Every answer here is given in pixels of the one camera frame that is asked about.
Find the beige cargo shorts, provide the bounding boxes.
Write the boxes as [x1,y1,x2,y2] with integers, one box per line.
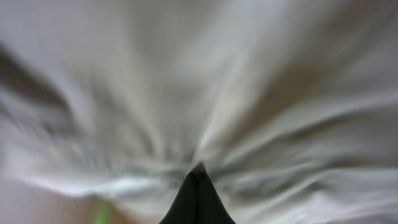
[1,0,397,223]

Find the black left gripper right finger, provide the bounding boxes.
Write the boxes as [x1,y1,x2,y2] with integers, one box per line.
[197,164,235,224]

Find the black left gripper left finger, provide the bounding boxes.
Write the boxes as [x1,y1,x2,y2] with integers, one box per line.
[160,167,197,224]

